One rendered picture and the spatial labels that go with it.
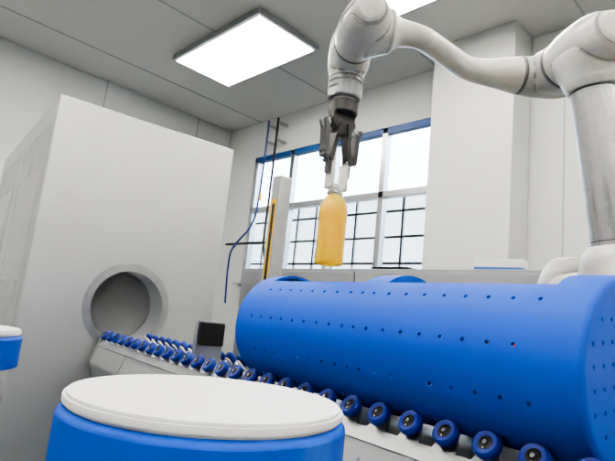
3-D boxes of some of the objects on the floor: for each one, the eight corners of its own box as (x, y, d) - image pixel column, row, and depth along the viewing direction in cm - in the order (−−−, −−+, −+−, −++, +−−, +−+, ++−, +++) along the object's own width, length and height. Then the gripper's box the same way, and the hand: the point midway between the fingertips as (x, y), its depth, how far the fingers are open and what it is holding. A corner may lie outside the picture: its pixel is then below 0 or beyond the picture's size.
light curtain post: (234, 616, 190) (284, 180, 219) (242, 625, 185) (292, 177, 214) (221, 621, 186) (272, 176, 215) (228, 629, 181) (280, 174, 210)
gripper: (356, 115, 139) (349, 198, 135) (309, 93, 129) (299, 184, 125) (376, 108, 133) (369, 196, 129) (329, 85, 123) (319, 179, 119)
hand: (336, 176), depth 127 cm, fingers closed on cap, 4 cm apart
